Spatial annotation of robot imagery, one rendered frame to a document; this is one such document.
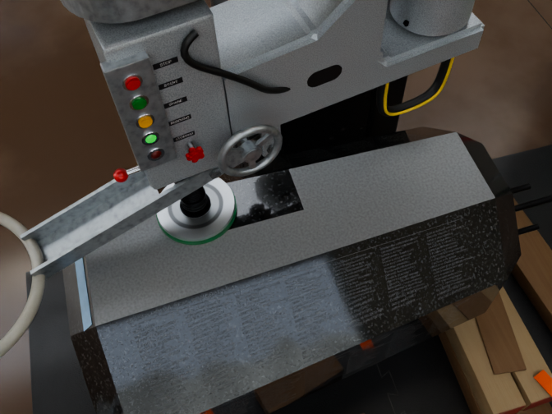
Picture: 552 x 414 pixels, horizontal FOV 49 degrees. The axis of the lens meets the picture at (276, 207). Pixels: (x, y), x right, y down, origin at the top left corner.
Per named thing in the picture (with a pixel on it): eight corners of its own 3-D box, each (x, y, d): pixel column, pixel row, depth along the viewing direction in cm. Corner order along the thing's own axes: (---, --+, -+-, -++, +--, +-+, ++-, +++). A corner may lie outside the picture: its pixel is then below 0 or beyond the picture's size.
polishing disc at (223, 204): (241, 231, 162) (241, 229, 161) (163, 249, 160) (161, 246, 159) (227, 168, 173) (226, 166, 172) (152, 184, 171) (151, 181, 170)
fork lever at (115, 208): (256, 95, 157) (250, 84, 152) (289, 149, 147) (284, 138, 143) (28, 232, 159) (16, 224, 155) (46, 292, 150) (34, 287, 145)
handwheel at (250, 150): (267, 133, 143) (264, 89, 130) (285, 164, 138) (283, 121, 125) (207, 156, 140) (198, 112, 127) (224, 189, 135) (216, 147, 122)
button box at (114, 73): (173, 149, 128) (144, 47, 104) (177, 158, 127) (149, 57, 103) (136, 163, 126) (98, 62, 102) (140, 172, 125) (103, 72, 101)
